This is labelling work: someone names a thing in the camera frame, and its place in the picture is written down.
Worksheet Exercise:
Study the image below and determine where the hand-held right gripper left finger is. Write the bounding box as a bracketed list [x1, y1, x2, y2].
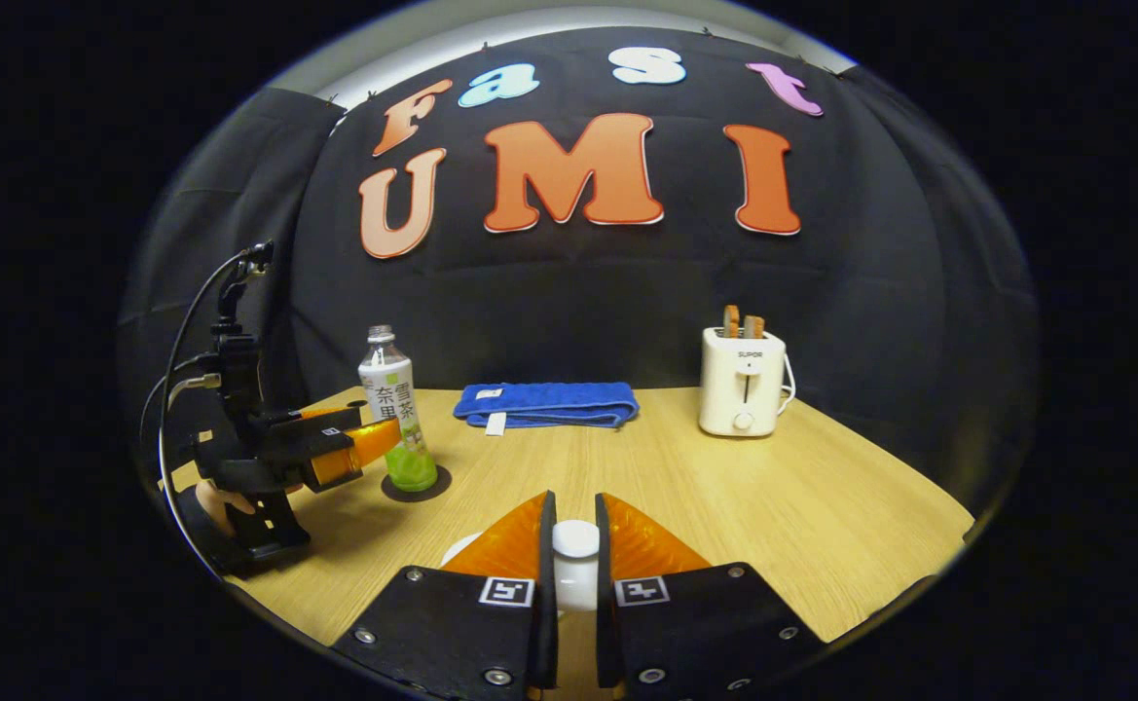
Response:
[332, 490, 560, 701]

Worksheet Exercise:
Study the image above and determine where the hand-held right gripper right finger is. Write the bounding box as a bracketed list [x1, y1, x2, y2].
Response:
[595, 492, 827, 701]

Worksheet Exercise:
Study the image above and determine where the white teacup lid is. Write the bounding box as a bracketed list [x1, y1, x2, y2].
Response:
[551, 519, 601, 612]

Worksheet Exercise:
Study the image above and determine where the clear water bottle green drink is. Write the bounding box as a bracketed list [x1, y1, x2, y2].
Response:
[358, 325, 440, 493]

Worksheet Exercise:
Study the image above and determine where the dark brown round coaster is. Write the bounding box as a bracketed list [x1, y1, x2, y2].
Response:
[381, 464, 454, 504]

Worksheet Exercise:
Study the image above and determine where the white teacup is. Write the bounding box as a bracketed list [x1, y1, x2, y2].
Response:
[439, 532, 484, 569]

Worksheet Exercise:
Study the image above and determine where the folded blue towel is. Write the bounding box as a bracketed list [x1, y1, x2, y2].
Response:
[453, 382, 641, 436]

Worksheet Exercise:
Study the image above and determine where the cream white toaster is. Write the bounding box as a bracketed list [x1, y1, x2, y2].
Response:
[698, 327, 789, 438]

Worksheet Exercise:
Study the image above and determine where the black backdrop cloth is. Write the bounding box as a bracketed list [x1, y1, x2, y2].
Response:
[116, 27, 1042, 517]

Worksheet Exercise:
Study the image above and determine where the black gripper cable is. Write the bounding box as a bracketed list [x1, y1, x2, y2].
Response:
[138, 248, 268, 575]

